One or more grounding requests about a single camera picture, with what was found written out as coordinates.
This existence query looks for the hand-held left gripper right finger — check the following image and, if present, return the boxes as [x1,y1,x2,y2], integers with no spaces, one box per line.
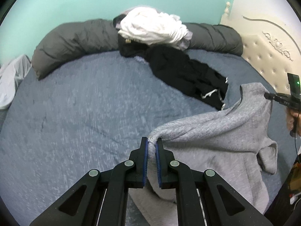
[155,138,274,226]

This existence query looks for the person's right hand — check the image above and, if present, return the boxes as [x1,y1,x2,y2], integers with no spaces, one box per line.
[285,109,301,137]

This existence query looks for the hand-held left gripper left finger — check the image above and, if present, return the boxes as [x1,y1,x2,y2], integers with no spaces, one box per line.
[29,137,151,226]

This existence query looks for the black garment with yellow label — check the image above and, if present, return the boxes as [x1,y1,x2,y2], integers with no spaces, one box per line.
[113,14,151,57]

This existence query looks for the bed with blue sheet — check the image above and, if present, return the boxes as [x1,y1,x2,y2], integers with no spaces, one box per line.
[0,48,290,226]

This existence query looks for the black cable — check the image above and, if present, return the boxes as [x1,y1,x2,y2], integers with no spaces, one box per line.
[292,113,301,165]

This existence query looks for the grey sweatshirt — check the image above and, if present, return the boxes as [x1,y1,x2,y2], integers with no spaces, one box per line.
[127,82,278,226]

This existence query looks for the black pants with white trim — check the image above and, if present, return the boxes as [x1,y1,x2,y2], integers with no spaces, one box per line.
[144,45,229,111]

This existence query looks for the cream tufted headboard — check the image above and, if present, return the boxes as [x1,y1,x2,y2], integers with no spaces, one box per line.
[220,1,301,99]

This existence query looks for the white garment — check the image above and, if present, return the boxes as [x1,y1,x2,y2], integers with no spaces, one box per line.
[118,7,190,46]

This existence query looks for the lavender garment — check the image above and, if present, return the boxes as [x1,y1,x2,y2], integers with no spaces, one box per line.
[174,29,194,51]

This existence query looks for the dark grey rolled duvet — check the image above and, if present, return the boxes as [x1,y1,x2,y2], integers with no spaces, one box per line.
[32,19,244,80]

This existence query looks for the cream bedpost finial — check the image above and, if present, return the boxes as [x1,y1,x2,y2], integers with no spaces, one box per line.
[224,1,232,19]

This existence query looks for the light grey blanket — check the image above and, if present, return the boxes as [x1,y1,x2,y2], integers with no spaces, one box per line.
[0,54,32,110]

